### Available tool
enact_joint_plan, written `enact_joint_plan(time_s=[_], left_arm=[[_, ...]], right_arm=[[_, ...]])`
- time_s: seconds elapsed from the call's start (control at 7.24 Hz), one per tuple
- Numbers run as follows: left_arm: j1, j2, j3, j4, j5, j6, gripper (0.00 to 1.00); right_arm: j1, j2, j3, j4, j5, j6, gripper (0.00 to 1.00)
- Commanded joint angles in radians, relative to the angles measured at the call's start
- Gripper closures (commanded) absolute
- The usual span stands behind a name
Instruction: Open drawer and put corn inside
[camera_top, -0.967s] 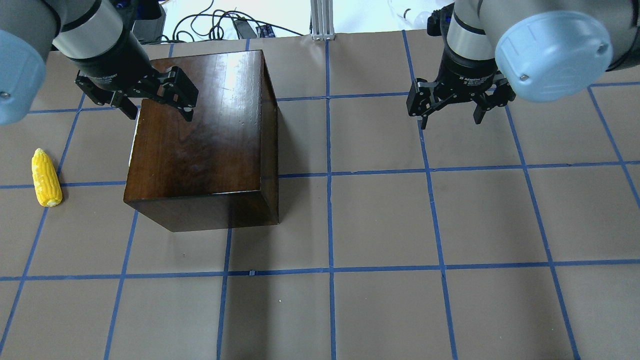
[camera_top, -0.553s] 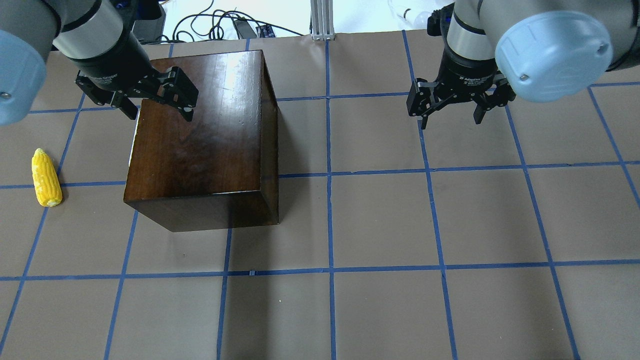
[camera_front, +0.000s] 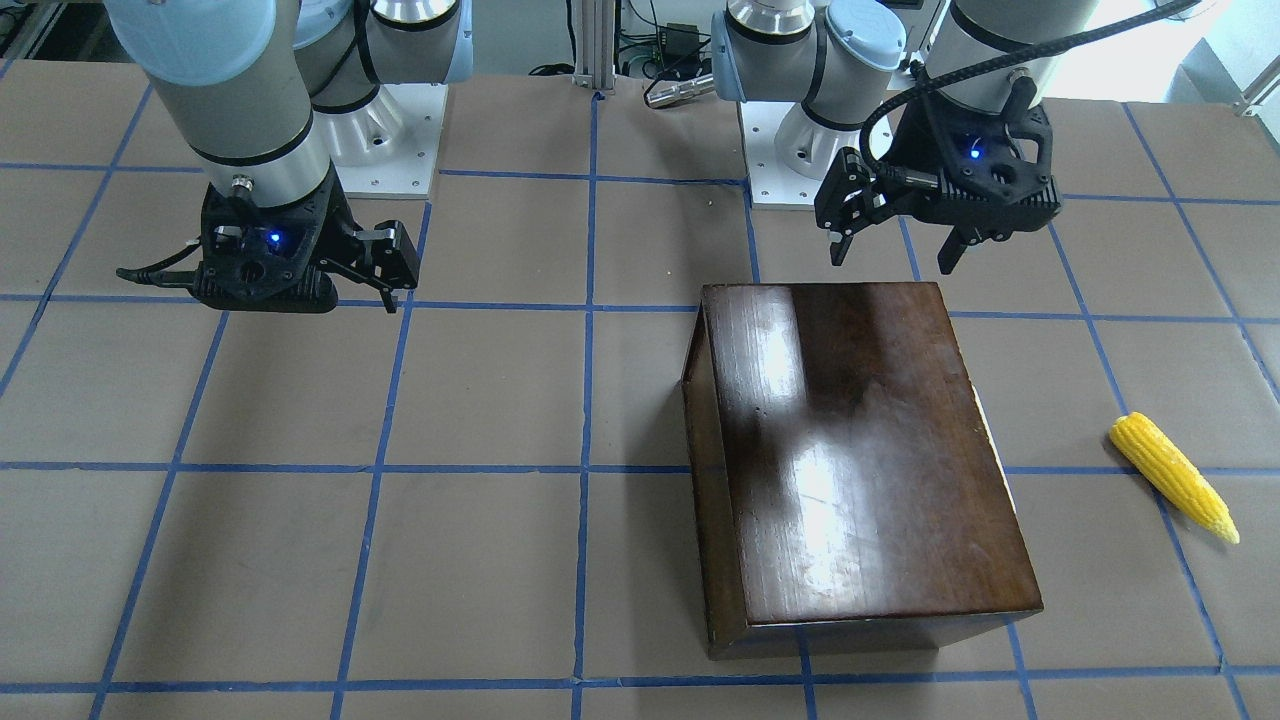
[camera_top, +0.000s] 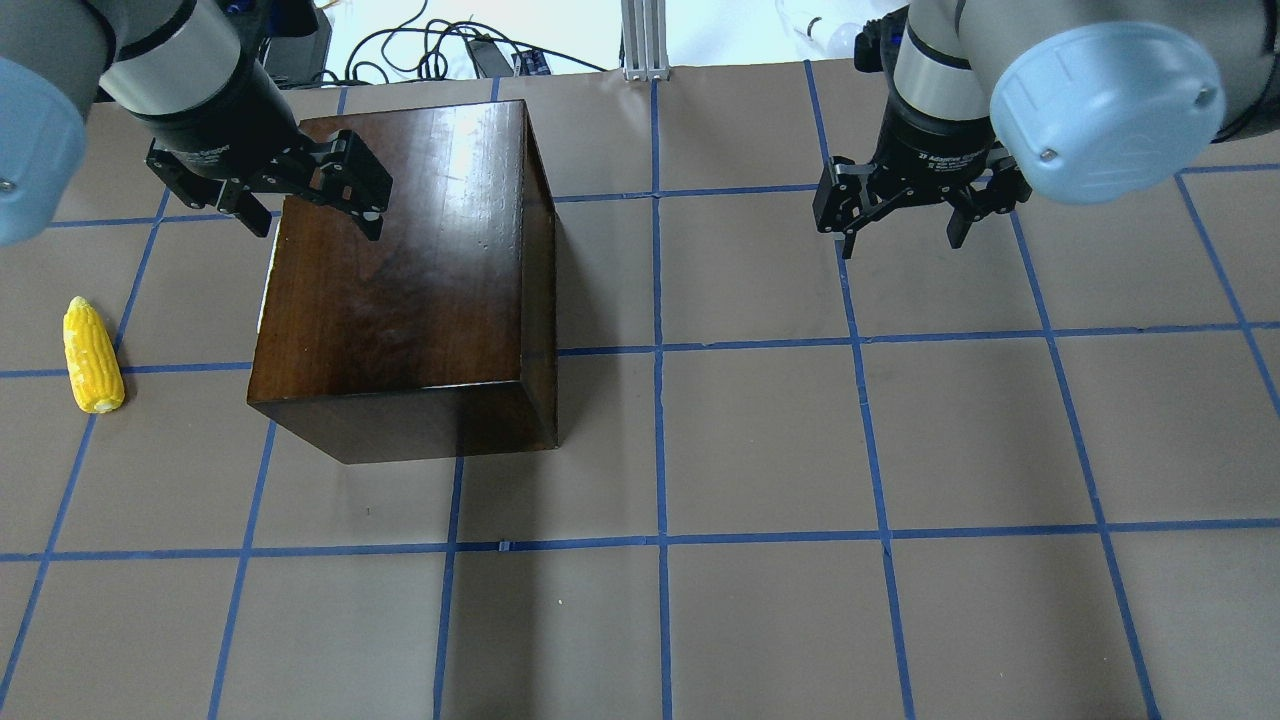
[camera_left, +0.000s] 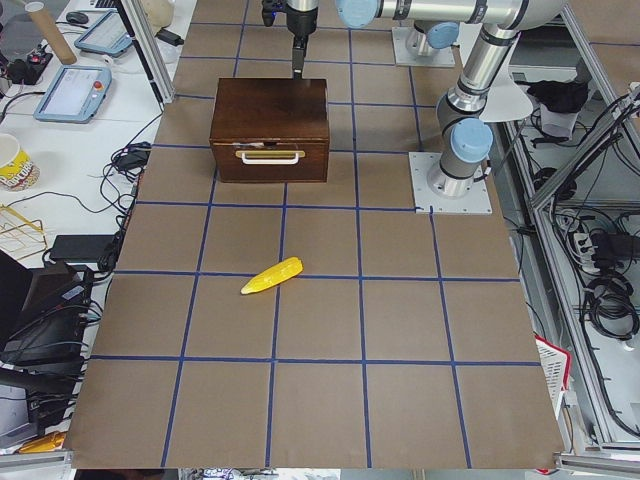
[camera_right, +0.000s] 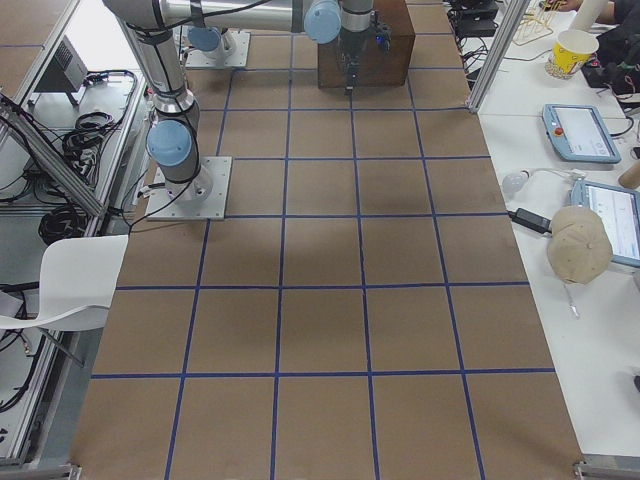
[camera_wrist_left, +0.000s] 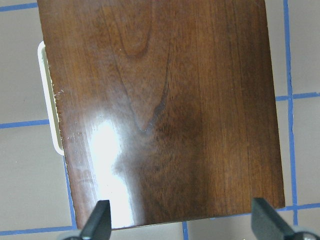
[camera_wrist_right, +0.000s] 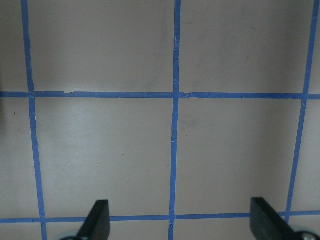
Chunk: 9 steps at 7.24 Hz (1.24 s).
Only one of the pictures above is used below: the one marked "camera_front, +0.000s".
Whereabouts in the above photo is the dark wooden drawer cabinet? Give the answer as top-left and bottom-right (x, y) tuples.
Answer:
(681, 282), (1044, 660)

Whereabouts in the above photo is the black gripper, idle arm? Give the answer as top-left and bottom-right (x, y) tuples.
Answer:
(317, 190), (421, 314)

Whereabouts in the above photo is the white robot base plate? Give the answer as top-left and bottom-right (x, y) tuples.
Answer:
(315, 85), (449, 200)
(739, 101), (859, 210)

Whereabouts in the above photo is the black wrist camera mount idle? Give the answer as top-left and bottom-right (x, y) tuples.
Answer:
(188, 170), (355, 314)

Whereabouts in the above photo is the black gripper, working arm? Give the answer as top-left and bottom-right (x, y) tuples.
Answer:
(814, 149), (977, 275)

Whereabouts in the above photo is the aluminium frame post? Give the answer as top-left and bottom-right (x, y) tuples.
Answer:
(570, 1), (617, 95)

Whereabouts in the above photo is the black braided cable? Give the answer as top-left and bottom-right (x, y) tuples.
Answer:
(860, 0), (1201, 186)

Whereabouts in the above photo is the black wrist camera mount working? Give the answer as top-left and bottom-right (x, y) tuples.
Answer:
(881, 94), (1062, 240)

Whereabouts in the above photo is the silver cylindrical tool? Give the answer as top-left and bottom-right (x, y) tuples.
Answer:
(644, 74), (716, 110)

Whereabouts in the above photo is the yellow corn cob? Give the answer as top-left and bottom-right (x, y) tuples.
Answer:
(1108, 413), (1242, 544)

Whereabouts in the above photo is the black electronics box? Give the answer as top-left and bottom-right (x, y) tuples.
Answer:
(655, 23), (701, 67)

